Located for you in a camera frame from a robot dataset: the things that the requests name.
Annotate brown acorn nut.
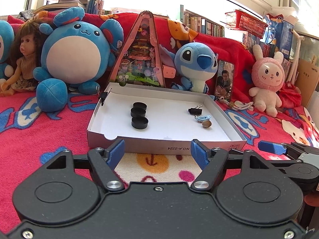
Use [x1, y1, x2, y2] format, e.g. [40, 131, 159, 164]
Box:
[202, 120, 212, 128]

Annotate light blue clip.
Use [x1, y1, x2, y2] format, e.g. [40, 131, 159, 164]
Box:
[195, 115, 211, 122]

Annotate black binder clip in tray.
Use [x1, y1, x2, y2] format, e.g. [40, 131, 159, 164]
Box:
[188, 105, 202, 116]

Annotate black round cap near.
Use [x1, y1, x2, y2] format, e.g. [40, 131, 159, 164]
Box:
[131, 116, 149, 129]

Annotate black round cap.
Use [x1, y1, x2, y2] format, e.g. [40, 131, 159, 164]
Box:
[133, 101, 147, 110]
[130, 107, 146, 118]
[131, 116, 149, 129]

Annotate black round cap middle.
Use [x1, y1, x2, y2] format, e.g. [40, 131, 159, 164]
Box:
[130, 107, 146, 118]

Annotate white cardboard box tray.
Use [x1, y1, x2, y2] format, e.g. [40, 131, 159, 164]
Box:
[87, 83, 247, 155]

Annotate black round cap far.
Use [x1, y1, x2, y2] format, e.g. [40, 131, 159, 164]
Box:
[133, 101, 147, 110]

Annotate black binder clip on edge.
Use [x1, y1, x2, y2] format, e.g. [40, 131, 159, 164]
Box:
[99, 88, 112, 106]

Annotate pink bunny plush toy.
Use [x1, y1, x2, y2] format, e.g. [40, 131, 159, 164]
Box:
[249, 44, 285, 118]

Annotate black smartphone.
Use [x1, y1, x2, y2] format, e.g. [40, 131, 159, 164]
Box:
[214, 60, 235, 101]

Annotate blue Stitch plush toy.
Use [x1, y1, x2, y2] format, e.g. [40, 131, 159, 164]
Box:
[159, 42, 219, 93]

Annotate pink triangular diorama house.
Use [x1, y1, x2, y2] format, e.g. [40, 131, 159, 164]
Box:
[109, 11, 176, 87]

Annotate blue round mouse plush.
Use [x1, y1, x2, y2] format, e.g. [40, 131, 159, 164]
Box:
[33, 7, 124, 112]

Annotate blue paper bag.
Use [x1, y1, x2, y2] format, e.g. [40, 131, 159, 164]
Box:
[263, 14, 294, 59]

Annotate brown haired doll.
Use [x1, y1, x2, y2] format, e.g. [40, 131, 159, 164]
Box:
[1, 20, 47, 97]

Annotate row of books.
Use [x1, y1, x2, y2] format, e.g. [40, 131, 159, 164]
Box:
[180, 5, 224, 37]

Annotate red plastic basket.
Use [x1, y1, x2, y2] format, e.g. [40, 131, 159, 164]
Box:
[225, 10, 268, 38]

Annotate Doraemon plush toy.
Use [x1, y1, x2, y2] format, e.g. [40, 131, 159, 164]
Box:
[0, 20, 15, 84]

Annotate beige phone lanyard strap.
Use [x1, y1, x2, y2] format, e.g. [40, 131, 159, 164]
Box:
[216, 96, 254, 112]

